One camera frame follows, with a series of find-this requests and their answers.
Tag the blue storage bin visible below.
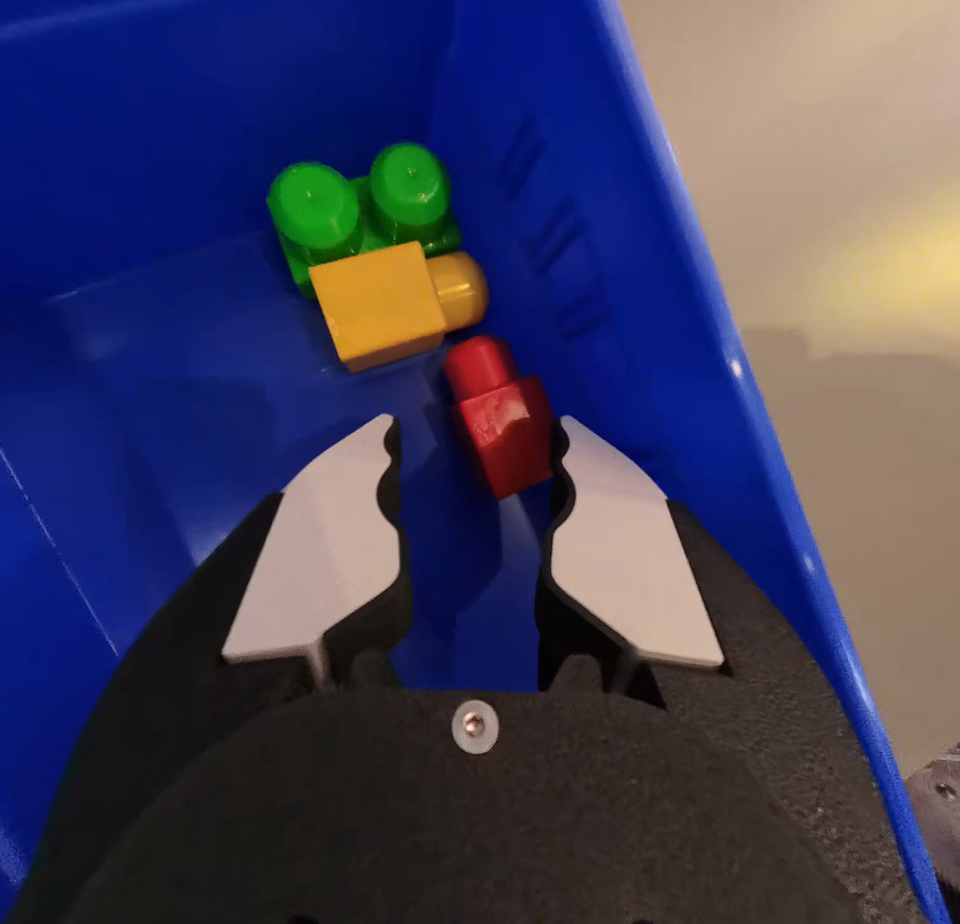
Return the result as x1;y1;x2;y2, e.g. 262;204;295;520
0;0;951;924

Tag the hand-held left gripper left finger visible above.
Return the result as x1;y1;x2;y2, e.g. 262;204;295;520
222;415;414;667

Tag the red mega block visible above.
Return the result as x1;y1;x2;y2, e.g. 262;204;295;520
440;335;558;502

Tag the yellow mega block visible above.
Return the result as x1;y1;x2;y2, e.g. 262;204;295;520
308;242;493;373

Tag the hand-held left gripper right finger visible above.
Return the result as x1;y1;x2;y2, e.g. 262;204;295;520
537;415;727;672

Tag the green mega block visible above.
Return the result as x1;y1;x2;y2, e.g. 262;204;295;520
267;142;465;300

